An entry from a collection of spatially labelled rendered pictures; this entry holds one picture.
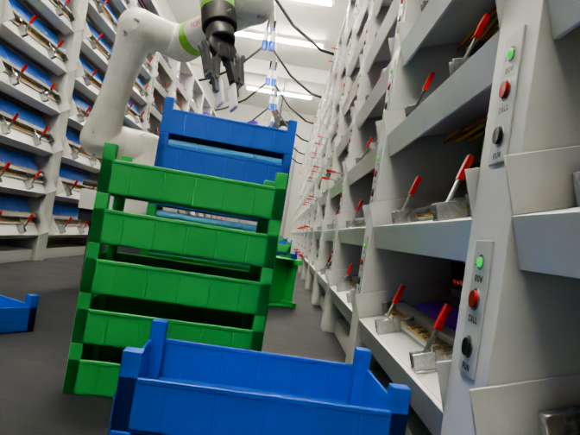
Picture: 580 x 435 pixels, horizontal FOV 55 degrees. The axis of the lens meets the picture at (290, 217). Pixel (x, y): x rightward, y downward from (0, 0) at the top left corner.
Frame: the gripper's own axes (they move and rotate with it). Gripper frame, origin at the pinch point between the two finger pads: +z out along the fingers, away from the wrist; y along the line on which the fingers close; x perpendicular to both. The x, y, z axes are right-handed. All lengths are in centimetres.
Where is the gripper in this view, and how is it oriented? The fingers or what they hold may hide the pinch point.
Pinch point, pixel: (226, 95)
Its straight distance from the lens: 141.3
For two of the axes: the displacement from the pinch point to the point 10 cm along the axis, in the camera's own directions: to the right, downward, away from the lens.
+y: -7.7, -1.4, -6.3
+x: 6.3, -3.5, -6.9
